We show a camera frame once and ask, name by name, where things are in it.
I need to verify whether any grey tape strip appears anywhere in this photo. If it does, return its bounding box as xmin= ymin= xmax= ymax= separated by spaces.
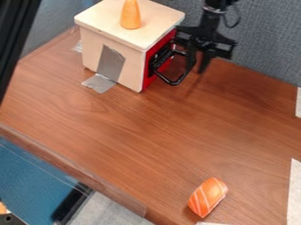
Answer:
xmin=79 ymin=44 xmax=128 ymax=95

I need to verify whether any toy salmon sushi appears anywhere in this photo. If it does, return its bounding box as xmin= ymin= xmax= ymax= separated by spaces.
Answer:
xmin=187 ymin=177 xmax=230 ymax=219

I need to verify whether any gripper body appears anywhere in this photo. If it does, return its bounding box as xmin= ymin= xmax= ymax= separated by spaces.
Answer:
xmin=173 ymin=11 xmax=239 ymax=61

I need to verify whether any cabinet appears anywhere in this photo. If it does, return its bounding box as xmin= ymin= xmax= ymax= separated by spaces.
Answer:
xmin=72 ymin=0 xmax=187 ymax=94

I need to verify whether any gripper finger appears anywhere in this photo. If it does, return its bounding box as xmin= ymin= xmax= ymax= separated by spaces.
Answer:
xmin=196 ymin=47 xmax=217 ymax=75
xmin=184 ymin=40 xmax=199 ymax=75

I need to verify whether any orange toy carrot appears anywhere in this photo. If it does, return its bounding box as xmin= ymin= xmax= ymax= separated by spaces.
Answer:
xmin=118 ymin=0 xmax=143 ymax=31

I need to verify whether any red drawer with black handle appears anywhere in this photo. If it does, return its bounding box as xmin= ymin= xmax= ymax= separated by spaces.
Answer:
xmin=141 ymin=27 xmax=198 ymax=92

